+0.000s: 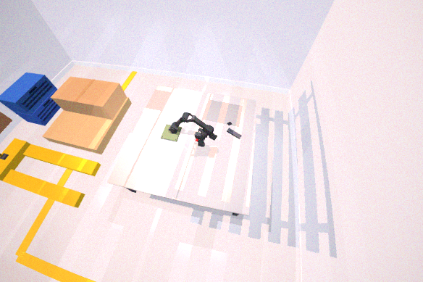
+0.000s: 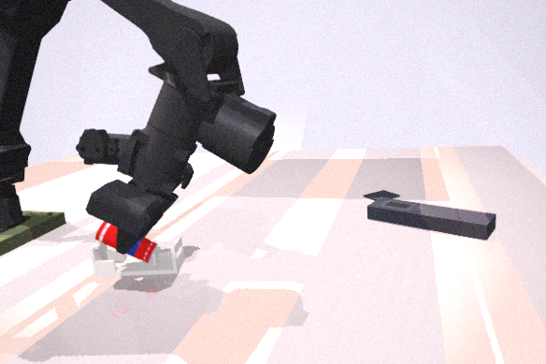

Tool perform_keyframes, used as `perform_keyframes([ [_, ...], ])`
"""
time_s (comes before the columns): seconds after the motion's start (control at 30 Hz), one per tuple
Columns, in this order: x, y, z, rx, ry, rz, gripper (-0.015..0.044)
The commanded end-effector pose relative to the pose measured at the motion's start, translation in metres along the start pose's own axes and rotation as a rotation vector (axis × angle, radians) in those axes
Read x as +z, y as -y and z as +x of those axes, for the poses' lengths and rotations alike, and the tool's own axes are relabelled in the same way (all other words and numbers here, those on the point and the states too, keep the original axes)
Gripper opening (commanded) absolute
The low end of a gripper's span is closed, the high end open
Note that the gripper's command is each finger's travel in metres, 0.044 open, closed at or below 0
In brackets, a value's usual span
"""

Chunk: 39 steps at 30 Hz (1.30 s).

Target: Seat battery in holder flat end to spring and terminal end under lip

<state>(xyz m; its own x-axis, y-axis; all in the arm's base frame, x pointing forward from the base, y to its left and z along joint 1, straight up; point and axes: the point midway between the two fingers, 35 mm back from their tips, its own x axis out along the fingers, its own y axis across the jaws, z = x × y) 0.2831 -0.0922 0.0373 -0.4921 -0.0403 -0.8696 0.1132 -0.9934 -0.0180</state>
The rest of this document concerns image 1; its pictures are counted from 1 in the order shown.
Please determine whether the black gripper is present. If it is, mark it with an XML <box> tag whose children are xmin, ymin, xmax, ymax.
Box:
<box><xmin>197</xmin><ymin>128</ymin><xmax>207</xmax><ymax>147</ymax></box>

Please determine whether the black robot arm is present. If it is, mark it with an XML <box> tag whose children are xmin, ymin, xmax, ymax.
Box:
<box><xmin>168</xmin><ymin>112</ymin><xmax>217</xmax><ymax>141</ymax></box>

